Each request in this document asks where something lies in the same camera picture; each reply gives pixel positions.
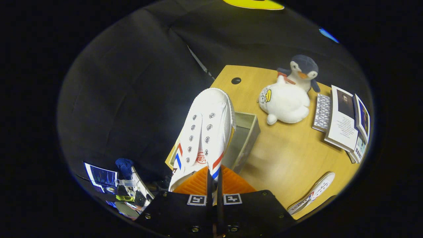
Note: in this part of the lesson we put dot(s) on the white book with portrait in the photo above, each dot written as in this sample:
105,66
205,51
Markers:
342,127

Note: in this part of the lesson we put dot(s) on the computer monitor screen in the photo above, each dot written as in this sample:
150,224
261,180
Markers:
102,177

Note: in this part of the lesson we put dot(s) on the blue cloth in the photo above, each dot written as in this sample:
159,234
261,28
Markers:
125,167

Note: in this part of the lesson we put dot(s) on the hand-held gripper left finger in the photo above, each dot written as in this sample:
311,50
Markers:
178,211

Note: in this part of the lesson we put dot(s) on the white canvas shoe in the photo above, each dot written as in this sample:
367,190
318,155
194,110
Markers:
205,109
314,193

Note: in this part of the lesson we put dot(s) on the round black desk grommet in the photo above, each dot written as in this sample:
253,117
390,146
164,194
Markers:
236,80

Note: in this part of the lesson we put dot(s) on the teal and white book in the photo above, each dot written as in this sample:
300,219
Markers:
359,148

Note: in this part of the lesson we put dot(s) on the white duck plush toy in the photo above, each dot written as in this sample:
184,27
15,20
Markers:
286,102

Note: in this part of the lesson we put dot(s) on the patterned spiral notebook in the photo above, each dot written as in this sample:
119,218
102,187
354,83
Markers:
322,112

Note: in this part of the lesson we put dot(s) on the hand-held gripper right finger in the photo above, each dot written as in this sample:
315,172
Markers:
251,211

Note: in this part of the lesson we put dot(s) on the grey fabric storage box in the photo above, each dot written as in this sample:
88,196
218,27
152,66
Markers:
246,132

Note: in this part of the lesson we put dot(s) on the penguin plush toy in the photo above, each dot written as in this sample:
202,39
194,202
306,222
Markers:
305,66

